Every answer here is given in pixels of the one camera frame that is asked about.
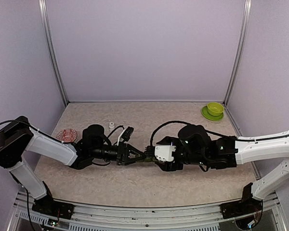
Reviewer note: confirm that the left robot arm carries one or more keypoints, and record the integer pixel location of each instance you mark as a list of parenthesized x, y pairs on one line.
[(18, 136)]

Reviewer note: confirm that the red patterned white bowl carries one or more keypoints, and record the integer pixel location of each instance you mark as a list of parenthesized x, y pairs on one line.
[(67, 135)]

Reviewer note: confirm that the green bowl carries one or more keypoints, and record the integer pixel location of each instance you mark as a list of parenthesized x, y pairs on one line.
[(215, 109)]

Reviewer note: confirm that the aluminium frame post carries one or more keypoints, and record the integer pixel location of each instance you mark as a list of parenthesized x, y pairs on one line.
[(239, 51), (51, 51)]

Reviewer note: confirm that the front aluminium rail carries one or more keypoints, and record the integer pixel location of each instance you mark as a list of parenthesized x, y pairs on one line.
[(87, 217)]

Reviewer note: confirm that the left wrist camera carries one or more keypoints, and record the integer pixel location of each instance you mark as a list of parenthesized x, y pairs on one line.
[(125, 135)]

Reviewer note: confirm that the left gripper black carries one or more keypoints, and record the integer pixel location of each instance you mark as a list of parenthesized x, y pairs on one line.
[(130, 149)]

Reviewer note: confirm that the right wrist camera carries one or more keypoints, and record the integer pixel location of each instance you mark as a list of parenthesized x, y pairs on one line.
[(162, 153)]

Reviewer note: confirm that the white pill bottle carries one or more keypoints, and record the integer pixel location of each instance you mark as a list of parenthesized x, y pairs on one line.
[(111, 125)]

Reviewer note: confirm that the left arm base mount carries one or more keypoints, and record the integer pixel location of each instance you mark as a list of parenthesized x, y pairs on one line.
[(55, 209)]

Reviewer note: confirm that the green weekly pill organizer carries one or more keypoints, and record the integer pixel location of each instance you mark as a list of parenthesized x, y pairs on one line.
[(148, 159)]

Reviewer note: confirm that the right aluminium frame post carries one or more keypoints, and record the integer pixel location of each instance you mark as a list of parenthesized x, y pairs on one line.
[(239, 51)]

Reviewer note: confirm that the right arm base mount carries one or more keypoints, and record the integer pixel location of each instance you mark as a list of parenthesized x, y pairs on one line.
[(238, 208)]

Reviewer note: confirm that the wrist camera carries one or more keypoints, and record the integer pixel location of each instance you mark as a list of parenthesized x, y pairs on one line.
[(125, 135), (162, 153)]

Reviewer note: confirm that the green saucer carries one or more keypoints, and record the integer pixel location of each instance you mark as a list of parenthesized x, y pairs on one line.
[(208, 116)]

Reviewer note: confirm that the left aluminium frame post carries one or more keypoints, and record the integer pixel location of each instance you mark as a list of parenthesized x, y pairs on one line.
[(51, 51)]

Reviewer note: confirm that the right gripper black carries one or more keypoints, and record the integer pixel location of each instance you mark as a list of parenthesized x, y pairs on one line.
[(167, 167)]

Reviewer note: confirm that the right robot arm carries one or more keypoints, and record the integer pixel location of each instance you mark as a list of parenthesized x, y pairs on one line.
[(193, 146)]

